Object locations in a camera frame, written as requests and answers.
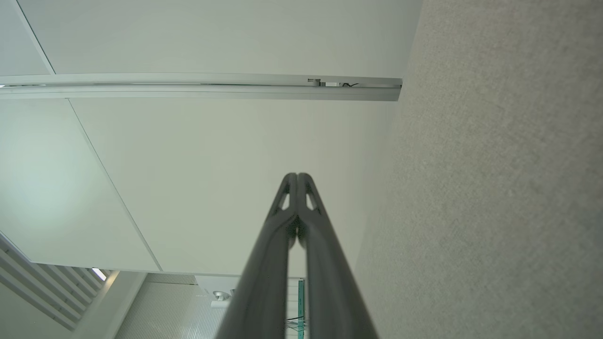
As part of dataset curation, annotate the green metal frame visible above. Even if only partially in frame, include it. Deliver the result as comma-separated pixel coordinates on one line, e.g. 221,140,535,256
296,278,307,339

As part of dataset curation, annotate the grey fabric sofa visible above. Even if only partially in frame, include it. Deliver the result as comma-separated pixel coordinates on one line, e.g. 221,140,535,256
353,0,603,339

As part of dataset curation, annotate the white slatted ceiling grille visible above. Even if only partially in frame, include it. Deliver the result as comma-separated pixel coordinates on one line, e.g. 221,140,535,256
0,231,114,331

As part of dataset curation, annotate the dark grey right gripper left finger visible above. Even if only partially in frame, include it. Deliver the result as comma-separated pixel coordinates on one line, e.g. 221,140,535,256
215,172,298,339

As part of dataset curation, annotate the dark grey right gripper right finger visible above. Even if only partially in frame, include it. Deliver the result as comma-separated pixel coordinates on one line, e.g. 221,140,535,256
298,173,379,339

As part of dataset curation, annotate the grey aluminium wall post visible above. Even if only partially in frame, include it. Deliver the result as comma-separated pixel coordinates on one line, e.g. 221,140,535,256
0,73,403,102

